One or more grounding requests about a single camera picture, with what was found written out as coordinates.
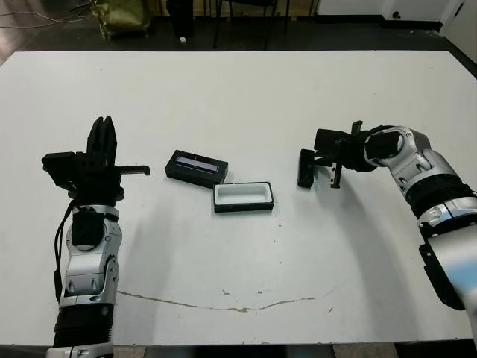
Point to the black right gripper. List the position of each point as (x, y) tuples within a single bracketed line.
[(352, 154)]

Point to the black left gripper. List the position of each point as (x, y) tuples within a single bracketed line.
[(97, 182)]

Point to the slim black camera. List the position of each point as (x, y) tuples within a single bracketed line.
[(305, 168)]

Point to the black box lid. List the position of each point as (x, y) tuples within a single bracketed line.
[(195, 168)]

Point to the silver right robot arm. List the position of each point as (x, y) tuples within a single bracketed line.
[(428, 164)]

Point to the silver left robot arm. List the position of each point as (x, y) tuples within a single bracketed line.
[(87, 261)]

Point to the black box with white insert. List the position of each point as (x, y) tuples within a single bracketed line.
[(244, 195)]

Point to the olive gold bag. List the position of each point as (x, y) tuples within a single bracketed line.
[(124, 16)]

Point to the black chair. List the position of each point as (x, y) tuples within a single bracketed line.
[(244, 4)]

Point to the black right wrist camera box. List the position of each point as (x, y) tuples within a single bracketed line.
[(329, 138)]

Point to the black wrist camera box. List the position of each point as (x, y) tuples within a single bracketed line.
[(329, 138), (57, 166)]

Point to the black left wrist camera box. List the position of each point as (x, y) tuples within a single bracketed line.
[(57, 166)]

